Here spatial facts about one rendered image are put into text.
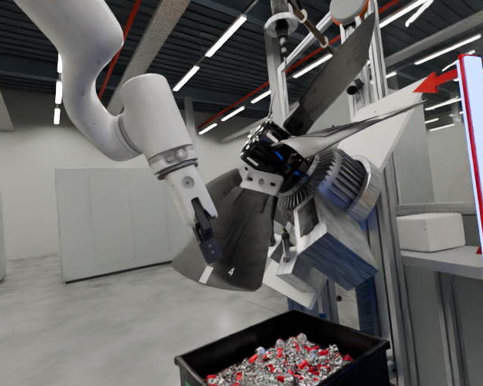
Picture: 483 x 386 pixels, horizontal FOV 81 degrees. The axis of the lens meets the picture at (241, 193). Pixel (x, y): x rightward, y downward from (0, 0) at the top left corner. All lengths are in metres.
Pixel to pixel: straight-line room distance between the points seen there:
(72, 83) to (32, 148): 12.39
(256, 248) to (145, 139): 0.27
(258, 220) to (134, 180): 5.60
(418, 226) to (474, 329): 0.43
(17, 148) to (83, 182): 7.10
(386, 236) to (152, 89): 0.70
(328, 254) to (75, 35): 0.49
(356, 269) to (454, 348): 0.65
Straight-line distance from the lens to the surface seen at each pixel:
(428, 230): 1.05
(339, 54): 0.71
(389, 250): 0.90
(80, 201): 5.92
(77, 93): 0.49
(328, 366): 0.44
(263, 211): 0.59
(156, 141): 0.48
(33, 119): 13.13
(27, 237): 12.56
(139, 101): 0.50
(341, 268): 0.55
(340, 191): 0.67
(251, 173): 0.67
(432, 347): 1.47
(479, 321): 1.30
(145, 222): 6.11
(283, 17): 0.70
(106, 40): 0.45
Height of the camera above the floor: 1.06
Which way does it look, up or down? 3 degrees up
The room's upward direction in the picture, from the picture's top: 6 degrees counter-clockwise
